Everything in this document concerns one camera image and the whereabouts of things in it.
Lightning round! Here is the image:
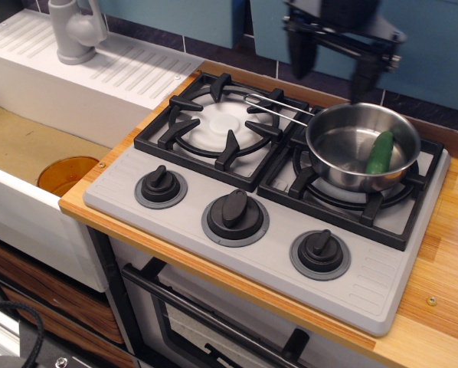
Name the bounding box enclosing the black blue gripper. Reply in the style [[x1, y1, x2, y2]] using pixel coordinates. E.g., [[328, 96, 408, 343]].
[[283, 1, 407, 104]]

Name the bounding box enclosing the stainless steel saucepan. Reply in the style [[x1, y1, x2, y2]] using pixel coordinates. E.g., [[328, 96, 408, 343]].
[[244, 94, 421, 192]]

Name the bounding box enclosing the green toy pickle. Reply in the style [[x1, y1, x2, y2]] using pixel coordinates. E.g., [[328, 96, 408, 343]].
[[365, 131, 394, 174]]

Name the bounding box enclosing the grey toy stove top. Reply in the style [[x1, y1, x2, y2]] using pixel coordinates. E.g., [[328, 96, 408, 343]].
[[83, 74, 450, 336]]

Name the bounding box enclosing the black middle stove knob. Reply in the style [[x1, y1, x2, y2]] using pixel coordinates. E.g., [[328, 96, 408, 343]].
[[201, 189, 270, 248]]

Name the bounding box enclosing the black stove knob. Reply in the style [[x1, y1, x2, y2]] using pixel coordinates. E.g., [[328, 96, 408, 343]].
[[134, 165, 188, 210], [201, 189, 270, 248], [290, 229, 352, 281]]

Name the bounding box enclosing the black right stove knob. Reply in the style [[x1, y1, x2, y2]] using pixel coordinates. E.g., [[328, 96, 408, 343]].
[[290, 229, 352, 281]]

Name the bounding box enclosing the black left stove knob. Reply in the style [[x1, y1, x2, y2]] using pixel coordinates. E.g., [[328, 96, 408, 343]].
[[134, 165, 188, 210]]

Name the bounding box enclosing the black left burner grate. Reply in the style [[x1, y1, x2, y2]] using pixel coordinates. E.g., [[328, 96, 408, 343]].
[[134, 73, 309, 192]]

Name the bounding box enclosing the black burner grate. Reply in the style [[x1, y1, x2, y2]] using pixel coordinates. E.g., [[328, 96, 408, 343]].
[[258, 123, 450, 251], [134, 73, 309, 192]]

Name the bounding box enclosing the white left burner disc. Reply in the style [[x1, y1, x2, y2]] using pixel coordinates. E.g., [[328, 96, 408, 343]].
[[179, 102, 273, 152]]

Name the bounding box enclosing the black right burner grate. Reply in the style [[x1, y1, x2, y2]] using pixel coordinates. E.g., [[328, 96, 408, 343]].
[[258, 123, 450, 251]]

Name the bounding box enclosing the grey toy faucet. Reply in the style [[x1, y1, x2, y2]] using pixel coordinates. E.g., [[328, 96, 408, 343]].
[[48, 0, 108, 65]]

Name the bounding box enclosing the orange plastic plate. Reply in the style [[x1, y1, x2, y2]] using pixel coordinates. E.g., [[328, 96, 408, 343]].
[[37, 156, 99, 197]]

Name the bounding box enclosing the white toy sink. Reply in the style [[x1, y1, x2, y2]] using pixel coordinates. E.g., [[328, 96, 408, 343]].
[[0, 10, 201, 292]]

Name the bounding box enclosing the wood grain drawer front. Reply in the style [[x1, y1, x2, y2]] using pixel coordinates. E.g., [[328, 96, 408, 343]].
[[0, 241, 135, 367]]

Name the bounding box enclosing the oven door with black handle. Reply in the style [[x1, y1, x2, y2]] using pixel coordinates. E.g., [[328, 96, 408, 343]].
[[120, 257, 391, 368]]

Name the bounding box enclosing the black braided cable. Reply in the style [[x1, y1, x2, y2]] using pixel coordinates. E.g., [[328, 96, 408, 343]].
[[0, 301, 46, 368]]

